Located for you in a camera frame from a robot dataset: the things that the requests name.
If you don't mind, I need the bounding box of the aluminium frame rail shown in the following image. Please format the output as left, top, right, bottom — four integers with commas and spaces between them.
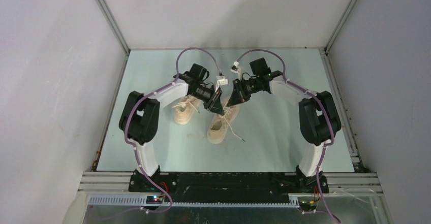
78, 172, 383, 209

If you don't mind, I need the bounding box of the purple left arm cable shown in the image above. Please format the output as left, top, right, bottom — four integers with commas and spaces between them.
85, 47, 223, 221

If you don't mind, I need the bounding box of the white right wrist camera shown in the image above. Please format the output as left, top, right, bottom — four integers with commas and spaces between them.
230, 61, 243, 80

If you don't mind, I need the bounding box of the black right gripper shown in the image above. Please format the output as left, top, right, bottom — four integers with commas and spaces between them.
228, 77, 261, 107

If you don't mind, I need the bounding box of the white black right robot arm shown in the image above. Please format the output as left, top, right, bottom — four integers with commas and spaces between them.
228, 58, 342, 193

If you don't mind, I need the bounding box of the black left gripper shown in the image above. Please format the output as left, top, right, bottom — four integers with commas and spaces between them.
190, 85, 224, 116

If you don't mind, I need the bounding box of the beige sneaker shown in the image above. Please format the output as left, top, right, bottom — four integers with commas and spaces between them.
172, 95, 202, 125
207, 98, 245, 145

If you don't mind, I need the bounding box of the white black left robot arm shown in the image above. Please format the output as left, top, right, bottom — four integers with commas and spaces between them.
118, 64, 225, 192

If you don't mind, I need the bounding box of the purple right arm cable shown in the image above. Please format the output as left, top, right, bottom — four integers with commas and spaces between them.
235, 49, 341, 224

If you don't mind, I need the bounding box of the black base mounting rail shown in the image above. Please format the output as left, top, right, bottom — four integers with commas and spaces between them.
128, 171, 329, 204

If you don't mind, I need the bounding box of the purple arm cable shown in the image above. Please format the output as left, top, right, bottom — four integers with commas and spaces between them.
235, 49, 341, 224
85, 47, 223, 221

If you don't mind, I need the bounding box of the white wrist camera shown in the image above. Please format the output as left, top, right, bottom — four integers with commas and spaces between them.
230, 61, 243, 80
215, 75, 229, 91

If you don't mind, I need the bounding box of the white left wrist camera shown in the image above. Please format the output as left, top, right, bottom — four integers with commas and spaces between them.
215, 75, 229, 91

